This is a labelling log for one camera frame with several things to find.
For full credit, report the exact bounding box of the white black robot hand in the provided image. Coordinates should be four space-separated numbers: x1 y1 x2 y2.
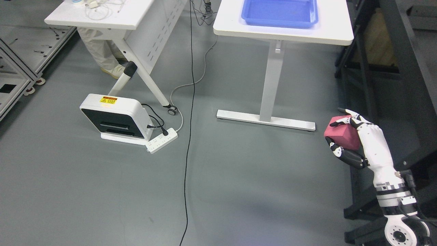
325 108 404 189

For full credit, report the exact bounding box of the aluminium frame cart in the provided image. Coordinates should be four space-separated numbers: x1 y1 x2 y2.
0 26 75 119

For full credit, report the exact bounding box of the white thin cable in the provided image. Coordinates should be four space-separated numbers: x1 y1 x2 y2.
85 0 127 21

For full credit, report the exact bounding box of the pink foam block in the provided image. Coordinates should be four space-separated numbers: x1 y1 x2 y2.
324 124 361 150

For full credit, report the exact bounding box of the white box device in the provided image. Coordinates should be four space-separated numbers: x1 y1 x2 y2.
80 94 154 145

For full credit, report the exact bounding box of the blue plastic tray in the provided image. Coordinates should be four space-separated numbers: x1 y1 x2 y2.
241 0 319 29

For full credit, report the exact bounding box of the black floor cable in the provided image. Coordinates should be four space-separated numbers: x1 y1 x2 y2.
179 0 195 246

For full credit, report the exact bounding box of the white folding table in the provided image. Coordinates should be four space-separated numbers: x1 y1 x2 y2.
45 0 187 115

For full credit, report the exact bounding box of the person in beige trousers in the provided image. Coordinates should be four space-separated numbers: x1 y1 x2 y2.
76 27 127 79

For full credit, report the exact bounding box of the white standing desk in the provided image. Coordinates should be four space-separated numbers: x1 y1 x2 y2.
213 0 354 132

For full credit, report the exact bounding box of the white power strip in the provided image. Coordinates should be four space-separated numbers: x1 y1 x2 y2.
145 128 178 154

